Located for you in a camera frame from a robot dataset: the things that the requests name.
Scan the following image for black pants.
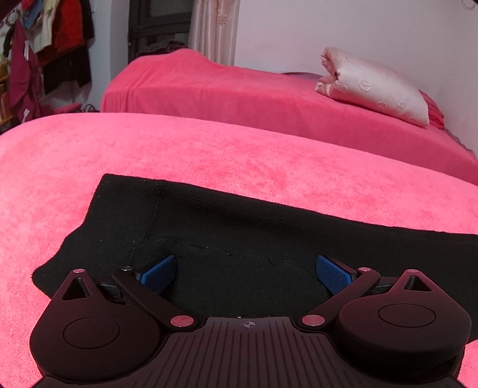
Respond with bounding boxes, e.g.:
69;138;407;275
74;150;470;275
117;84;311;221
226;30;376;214
32;174;477;318

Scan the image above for near pink bed cover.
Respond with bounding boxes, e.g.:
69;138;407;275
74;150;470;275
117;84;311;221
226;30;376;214
1;113;477;387

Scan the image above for pink bed cover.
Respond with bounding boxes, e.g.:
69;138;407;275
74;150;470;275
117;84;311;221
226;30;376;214
1;113;477;387
100;48;477;184

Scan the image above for folded pink blanket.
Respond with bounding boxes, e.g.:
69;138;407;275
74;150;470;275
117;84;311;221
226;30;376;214
420;90;446;130

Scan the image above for cream folded quilt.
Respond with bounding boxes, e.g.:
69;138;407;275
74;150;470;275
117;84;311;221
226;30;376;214
315;47;429;127

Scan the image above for far pink bed cover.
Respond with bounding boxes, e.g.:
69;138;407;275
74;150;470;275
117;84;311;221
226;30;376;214
100;48;477;184

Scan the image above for hanging red clothes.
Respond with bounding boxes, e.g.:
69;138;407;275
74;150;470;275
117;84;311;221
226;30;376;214
1;1;95;124

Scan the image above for pink floral curtain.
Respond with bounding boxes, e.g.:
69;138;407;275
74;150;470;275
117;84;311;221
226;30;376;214
188;0;240;65

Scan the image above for dark window frame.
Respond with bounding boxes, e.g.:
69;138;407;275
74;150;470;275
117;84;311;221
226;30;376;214
128;0;194;62

